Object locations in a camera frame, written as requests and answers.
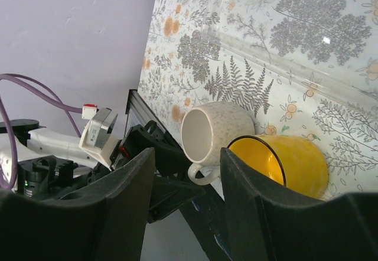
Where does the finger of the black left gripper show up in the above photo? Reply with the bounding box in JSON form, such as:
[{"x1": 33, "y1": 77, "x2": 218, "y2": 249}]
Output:
[
  {"x1": 154, "y1": 133, "x2": 191, "y2": 177},
  {"x1": 147, "y1": 177, "x2": 205, "y2": 223}
]

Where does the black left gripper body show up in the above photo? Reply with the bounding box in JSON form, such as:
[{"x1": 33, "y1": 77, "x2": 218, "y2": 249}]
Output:
[{"x1": 109, "y1": 120, "x2": 165, "y2": 172}]

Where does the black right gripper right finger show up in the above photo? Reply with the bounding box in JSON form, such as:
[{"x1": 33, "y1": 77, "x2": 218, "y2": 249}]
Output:
[{"x1": 220, "y1": 148, "x2": 377, "y2": 260}]

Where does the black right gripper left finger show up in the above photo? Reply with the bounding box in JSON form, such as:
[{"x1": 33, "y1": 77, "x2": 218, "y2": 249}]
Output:
[{"x1": 1, "y1": 148, "x2": 155, "y2": 260}]

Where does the white speckled mug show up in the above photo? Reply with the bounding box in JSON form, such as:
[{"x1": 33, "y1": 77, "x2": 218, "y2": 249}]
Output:
[{"x1": 181, "y1": 102, "x2": 255, "y2": 185}]

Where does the yellow mug black handle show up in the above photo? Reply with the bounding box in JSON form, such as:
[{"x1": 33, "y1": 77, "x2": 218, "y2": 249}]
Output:
[{"x1": 228, "y1": 135, "x2": 329, "y2": 198}]

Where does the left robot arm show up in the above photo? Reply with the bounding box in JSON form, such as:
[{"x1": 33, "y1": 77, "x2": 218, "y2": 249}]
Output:
[{"x1": 11, "y1": 119, "x2": 205, "y2": 224}]

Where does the clear plastic tray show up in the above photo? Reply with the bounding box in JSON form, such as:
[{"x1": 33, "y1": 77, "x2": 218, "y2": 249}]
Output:
[{"x1": 203, "y1": 0, "x2": 377, "y2": 104}]

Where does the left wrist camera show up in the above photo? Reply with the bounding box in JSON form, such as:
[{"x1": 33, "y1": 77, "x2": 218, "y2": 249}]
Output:
[{"x1": 79, "y1": 103, "x2": 119, "y2": 169}]

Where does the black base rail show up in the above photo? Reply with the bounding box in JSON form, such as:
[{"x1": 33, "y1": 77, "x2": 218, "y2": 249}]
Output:
[{"x1": 126, "y1": 89, "x2": 231, "y2": 260}]

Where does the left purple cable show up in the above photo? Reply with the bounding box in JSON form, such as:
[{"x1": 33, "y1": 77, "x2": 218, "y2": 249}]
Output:
[{"x1": 0, "y1": 73, "x2": 86, "y2": 191}]

